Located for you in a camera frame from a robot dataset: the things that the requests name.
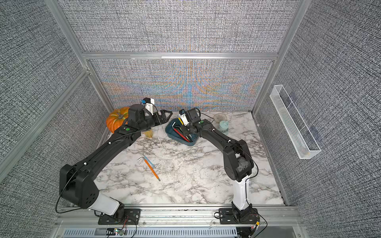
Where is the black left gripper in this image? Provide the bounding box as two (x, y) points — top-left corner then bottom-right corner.
(138, 109), (173, 132)

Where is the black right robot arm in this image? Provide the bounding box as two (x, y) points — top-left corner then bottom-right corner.
(179, 108), (255, 213)

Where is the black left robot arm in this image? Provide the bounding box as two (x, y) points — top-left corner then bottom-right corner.
(59, 104), (173, 209)

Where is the teal plastic storage box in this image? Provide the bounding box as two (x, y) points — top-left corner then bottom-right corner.
(165, 119), (199, 146)

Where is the yellow jar with black lid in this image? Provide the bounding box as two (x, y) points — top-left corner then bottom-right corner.
(144, 129), (154, 138)

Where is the woven round coaster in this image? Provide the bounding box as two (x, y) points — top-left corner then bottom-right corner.
(213, 113), (228, 124)

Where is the mint green glass bottle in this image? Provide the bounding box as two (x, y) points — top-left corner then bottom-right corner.
(219, 121), (229, 133)

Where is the orange pumpkin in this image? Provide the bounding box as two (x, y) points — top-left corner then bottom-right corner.
(106, 107), (130, 133)

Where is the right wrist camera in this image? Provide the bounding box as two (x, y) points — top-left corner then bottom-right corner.
(179, 109), (189, 126)

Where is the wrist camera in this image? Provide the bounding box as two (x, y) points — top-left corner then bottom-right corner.
(141, 98), (155, 115)
(179, 109), (189, 126)

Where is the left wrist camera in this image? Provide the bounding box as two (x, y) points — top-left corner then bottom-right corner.
(141, 98), (155, 115)

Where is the blue handled hex key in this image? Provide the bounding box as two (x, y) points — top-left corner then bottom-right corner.
(143, 155), (156, 168)

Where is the orange handled hex key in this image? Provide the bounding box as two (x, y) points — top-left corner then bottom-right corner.
(138, 157), (161, 181)

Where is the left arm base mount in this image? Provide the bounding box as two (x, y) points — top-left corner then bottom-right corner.
(98, 205), (141, 225)

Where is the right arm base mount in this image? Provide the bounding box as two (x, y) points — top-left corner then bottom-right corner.
(218, 203), (261, 225)

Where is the clear acrylic wall tray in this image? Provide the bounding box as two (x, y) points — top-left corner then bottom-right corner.
(269, 85), (321, 159)

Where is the white slotted cable duct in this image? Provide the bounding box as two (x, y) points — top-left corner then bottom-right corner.
(61, 227), (238, 238)

